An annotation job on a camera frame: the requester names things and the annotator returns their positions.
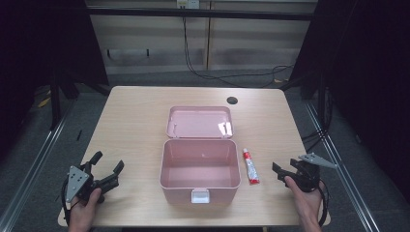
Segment person's right hand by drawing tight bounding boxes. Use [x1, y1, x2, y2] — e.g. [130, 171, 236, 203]
[283, 175, 326, 226]

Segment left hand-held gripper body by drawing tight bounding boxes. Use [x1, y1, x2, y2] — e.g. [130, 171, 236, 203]
[65, 160, 120, 205]

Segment black metal stand post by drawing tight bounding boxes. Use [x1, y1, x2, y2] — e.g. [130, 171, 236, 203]
[48, 75, 63, 131]

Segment black floor cables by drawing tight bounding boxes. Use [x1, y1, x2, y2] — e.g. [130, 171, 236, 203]
[301, 127, 328, 154]

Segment person's left hand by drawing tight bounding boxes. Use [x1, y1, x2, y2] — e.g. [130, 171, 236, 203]
[68, 188, 103, 230]

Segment black curtain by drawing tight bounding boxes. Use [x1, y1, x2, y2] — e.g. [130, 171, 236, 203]
[288, 0, 410, 205]
[0, 0, 110, 162]

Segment white wall power outlet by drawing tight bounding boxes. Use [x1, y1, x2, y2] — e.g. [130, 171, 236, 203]
[176, 0, 201, 10]

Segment aluminium floor rail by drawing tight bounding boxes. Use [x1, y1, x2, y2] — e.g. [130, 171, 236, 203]
[0, 99, 77, 232]
[304, 101, 382, 232]

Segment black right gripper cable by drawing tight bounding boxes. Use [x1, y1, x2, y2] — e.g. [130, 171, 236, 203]
[317, 180, 331, 227]

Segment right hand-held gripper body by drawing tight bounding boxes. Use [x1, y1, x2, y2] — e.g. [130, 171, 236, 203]
[288, 152, 338, 193]

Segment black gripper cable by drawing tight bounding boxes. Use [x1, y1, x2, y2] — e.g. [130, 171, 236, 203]
[317, 180, 331, 227]
[60, 176, 81, 226]

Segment black horizontal frame bar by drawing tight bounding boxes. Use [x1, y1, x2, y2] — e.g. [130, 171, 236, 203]
[86, 7, 319, 22]

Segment yellow floor tape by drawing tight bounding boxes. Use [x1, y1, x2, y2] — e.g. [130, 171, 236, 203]
[37, 96, 52, 109]

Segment long black hanging cable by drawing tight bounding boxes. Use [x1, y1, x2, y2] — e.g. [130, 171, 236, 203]
[182, 15, 295, 89]

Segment pink plastic storage box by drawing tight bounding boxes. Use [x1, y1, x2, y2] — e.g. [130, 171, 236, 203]
[159, 105, 242, 205]

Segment white and red ointment tube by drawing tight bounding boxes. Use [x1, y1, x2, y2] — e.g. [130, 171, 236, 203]
[242, 147, 261, 186]

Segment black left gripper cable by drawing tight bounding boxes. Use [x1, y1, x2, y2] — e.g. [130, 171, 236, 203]
[60, 176, 81, 226]

